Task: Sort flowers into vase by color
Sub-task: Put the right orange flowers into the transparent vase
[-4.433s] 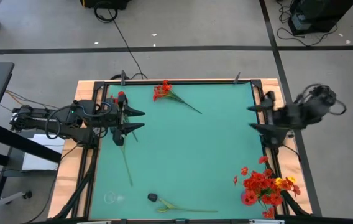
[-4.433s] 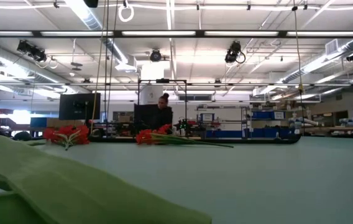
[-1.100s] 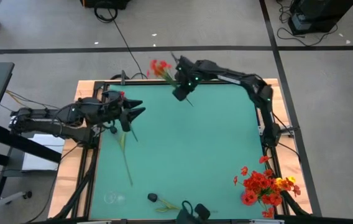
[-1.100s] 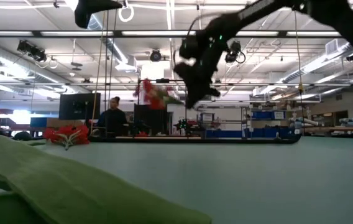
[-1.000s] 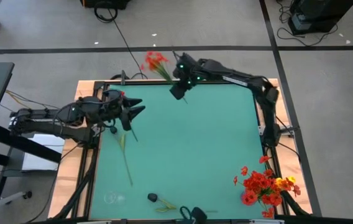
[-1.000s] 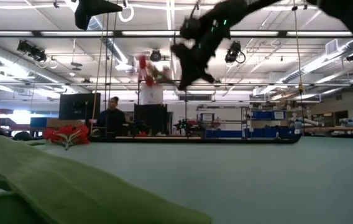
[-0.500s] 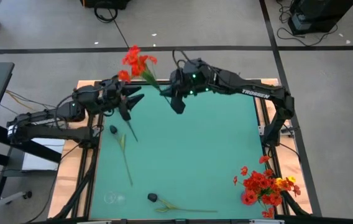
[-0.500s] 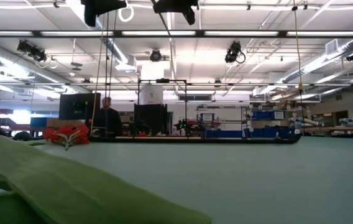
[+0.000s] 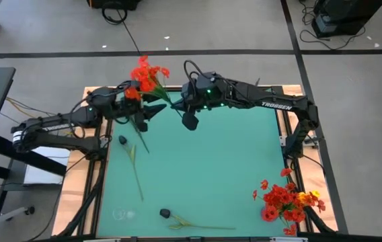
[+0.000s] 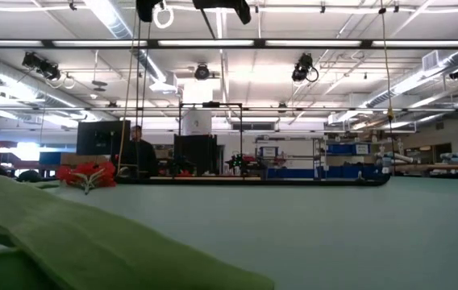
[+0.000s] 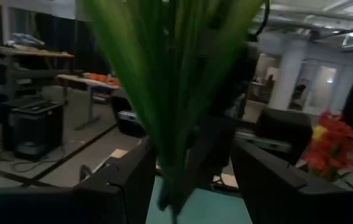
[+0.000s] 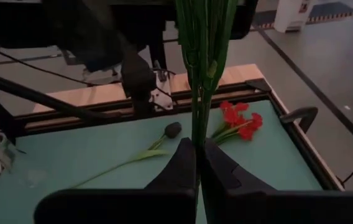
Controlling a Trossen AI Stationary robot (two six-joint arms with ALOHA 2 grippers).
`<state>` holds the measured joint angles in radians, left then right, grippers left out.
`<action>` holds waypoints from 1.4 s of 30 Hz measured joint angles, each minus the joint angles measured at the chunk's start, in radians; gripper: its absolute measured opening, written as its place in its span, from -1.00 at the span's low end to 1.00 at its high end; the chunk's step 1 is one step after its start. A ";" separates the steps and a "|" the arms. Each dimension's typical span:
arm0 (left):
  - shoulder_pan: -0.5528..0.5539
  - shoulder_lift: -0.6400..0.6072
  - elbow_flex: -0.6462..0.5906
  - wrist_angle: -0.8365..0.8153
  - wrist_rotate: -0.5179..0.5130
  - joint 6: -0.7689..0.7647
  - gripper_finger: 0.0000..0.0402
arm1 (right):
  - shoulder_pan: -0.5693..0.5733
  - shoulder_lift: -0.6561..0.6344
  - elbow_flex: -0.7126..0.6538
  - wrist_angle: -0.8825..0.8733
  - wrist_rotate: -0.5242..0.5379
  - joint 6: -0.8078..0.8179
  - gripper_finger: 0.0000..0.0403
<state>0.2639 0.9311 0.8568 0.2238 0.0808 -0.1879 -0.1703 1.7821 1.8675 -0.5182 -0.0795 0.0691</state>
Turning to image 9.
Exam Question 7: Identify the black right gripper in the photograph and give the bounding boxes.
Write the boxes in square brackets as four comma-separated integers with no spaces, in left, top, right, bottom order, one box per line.
[171,82,214,131]

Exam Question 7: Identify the large black equipment case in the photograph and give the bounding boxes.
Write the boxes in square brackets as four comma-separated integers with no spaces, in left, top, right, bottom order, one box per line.
[311,0,382,38]

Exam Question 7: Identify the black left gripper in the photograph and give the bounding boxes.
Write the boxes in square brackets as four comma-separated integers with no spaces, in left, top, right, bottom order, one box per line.
[112,92,167,132]

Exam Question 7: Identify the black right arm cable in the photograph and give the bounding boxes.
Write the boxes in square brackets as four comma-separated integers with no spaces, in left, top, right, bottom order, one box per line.
[183,59,212,88]

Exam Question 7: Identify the teal table mat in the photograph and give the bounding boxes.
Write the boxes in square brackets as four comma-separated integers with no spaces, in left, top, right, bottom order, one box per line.
[96,89,295,238]

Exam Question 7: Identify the black cable bundle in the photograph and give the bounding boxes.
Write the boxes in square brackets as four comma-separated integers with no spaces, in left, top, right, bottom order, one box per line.
[298,0,367,51]

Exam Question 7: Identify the grey chair base leg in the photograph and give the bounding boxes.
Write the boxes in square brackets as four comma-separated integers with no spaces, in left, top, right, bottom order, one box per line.
[0,205,36,236]

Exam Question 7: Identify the black aluminium table frame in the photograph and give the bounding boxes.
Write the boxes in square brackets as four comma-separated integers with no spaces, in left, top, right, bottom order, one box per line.
[56,76,338,242]

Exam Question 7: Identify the black artificial tulip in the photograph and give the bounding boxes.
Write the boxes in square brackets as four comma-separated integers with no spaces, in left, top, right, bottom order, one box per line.
[159,208,237,231]

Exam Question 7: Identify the clear glass vase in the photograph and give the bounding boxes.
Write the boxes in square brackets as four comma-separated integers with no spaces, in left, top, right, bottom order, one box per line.
[112,206,137,222]

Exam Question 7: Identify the small black equipment box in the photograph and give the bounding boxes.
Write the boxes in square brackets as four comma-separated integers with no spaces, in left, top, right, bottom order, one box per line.
[86,0,142,11]

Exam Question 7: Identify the large red flower bunch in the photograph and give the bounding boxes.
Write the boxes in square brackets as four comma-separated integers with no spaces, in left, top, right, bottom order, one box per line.
[252,167,326,237]

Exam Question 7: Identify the black floor cable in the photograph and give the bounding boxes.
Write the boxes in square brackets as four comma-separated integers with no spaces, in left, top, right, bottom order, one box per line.
[102,6,143,56]

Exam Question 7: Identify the white frame bracket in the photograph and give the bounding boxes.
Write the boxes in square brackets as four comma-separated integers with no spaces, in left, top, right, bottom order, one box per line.
[270,237,308,242]

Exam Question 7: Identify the yellow cables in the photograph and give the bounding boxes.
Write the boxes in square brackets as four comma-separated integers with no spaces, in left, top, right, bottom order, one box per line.
[5,96,57,122]

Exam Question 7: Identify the red flower sprig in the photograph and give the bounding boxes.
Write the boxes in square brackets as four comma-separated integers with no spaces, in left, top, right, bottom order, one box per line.
[130,55,182,118]
[124,86,151,155]

